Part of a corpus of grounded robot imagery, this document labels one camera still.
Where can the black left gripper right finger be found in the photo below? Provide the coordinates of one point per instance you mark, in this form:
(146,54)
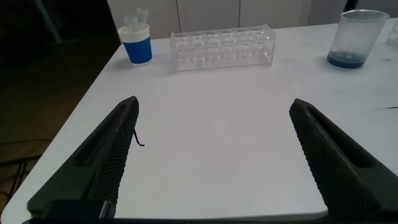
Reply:
(342,168)

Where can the clear plastic beaker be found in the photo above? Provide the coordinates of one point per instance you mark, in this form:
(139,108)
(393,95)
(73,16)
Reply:
(354,40)

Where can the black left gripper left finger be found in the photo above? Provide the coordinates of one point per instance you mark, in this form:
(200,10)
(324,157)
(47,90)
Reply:
(93,168)

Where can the blue and white cup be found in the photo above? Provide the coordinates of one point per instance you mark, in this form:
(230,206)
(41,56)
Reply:
(138,49)

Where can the clear acrylic test tube rack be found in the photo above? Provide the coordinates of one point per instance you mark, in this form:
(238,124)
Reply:
(217,48)

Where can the grey metal chair leg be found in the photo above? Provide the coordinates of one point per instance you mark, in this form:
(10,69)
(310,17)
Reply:
(18,161)

